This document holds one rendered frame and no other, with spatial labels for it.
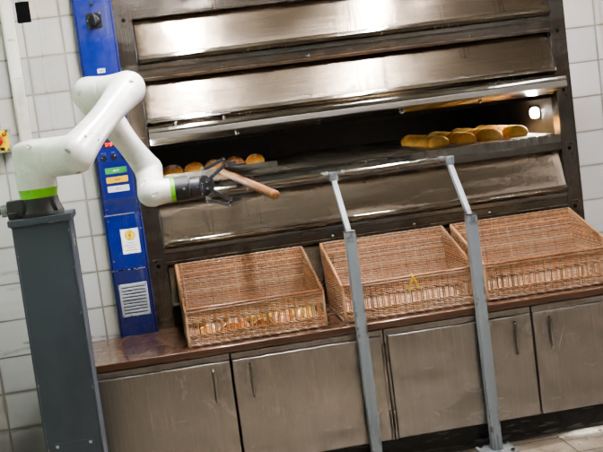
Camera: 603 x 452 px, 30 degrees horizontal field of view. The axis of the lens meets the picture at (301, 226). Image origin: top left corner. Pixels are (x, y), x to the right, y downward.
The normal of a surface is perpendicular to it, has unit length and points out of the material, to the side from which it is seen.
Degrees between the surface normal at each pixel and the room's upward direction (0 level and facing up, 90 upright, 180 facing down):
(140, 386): 90
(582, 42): 90
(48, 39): 90
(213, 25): 70
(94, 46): 90
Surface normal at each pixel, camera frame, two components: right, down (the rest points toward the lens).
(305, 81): 0.09, -0.26
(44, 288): 0.14, 0.09
